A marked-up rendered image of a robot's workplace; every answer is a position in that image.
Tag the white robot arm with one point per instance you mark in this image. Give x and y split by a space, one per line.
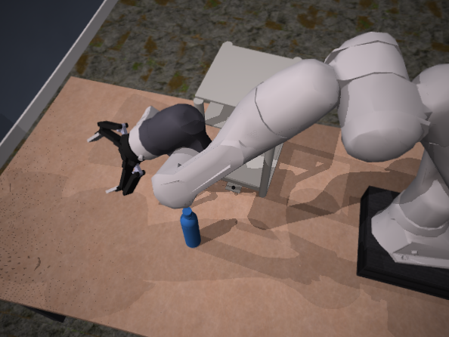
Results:
382 114

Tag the grey shelving unit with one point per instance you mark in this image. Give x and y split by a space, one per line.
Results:
234 72

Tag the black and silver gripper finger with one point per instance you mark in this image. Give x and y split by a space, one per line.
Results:
106 128
127 171

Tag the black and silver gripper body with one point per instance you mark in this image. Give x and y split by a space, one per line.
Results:
132 158

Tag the blue bottle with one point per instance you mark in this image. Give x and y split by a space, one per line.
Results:
190 227

